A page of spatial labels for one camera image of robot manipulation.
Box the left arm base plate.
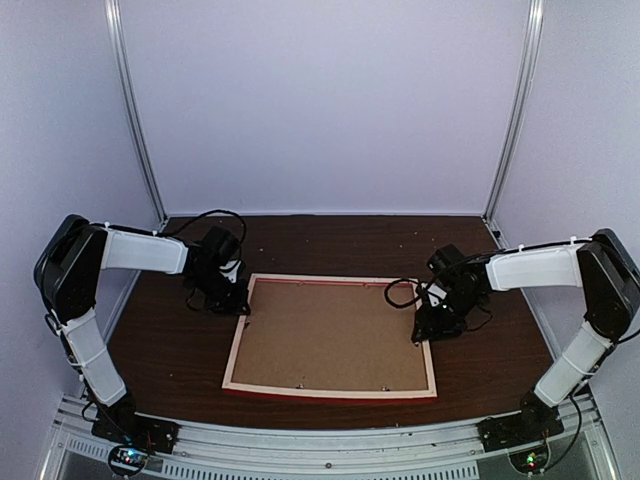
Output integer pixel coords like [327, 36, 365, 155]
[91, 414, 179, 454]

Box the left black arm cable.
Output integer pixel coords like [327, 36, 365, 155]
[159, 208, 249, 251]

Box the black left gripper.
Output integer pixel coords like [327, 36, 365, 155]
[189, 268, 250, 316]

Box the right aluminium corner post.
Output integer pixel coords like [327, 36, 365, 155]
[483, 0, 545, 225]

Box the aluminium front rail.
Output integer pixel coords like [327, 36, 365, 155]
[35, 394, 622, 479]

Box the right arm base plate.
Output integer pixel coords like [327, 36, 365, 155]
[477, 414, 564, 452]

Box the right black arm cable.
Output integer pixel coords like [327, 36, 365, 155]
[384, 278, 426, 310]

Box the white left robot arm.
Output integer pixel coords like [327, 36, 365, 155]
[33, 214, 249, 444]

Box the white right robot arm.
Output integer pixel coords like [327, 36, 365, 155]
[411, 228, 639, 442]

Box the aluminium corner post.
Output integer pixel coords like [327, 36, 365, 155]
[483, 0, 545, 225]
[104, 0, 168, 224]

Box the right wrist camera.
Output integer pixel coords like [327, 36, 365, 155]
[420, 282, 447, 307]

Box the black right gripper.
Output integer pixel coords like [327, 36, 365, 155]
[413, 288, 484, 343]

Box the left aluminium corner post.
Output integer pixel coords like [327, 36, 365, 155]
[104, 0, 168, 224]

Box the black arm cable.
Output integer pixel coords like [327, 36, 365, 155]
[384, 278, 426, 310]
[159, 208, 249, 251]

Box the pink wooden picture frame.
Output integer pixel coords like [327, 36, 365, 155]
[221, 272, 438, 401]

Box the brown backing board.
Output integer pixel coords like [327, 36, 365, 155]
[230, 279, 430, 390]

